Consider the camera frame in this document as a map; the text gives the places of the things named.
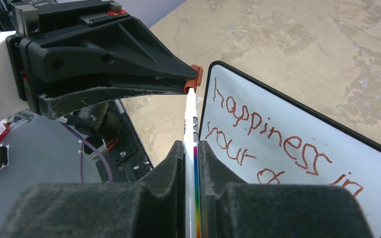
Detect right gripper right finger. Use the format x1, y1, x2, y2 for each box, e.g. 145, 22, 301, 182
198, 141, 372, 238

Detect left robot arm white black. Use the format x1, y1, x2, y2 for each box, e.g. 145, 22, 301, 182
0, 0, 202, 138

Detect small black-framed whiteboard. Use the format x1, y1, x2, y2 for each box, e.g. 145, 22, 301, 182
199, 60, 381, 238

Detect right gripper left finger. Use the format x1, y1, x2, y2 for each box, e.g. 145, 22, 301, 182
0, 141, 184, 238

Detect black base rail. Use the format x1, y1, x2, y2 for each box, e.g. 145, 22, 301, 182
102, 100, 153, 182

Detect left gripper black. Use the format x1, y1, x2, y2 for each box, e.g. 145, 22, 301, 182
7, 0, 197, 102

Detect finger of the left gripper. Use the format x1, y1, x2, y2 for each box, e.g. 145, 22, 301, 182
37, 78, 187, 119

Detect red-brown marker cap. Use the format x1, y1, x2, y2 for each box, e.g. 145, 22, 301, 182
184, 64, 203, 94

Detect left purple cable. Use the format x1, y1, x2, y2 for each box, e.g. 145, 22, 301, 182
62, 123, 114, 183

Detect white marker rainbow stripe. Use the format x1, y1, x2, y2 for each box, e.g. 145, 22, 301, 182
184, 88, 202, 238

